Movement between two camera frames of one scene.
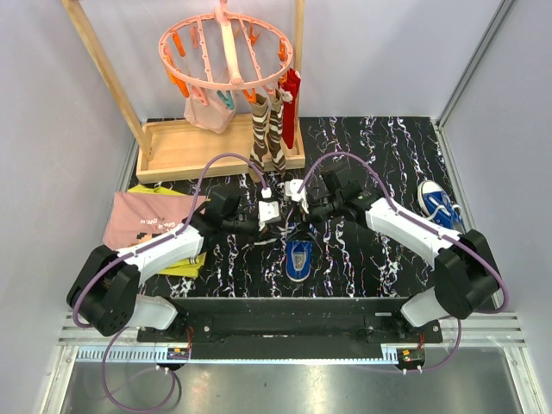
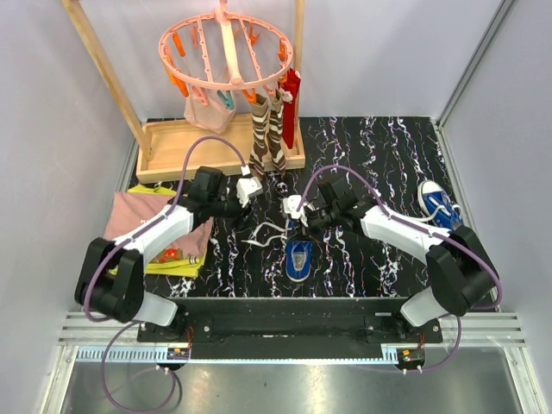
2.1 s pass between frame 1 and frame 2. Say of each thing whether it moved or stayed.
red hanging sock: stayed
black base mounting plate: stayed
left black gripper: moved
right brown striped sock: stayed
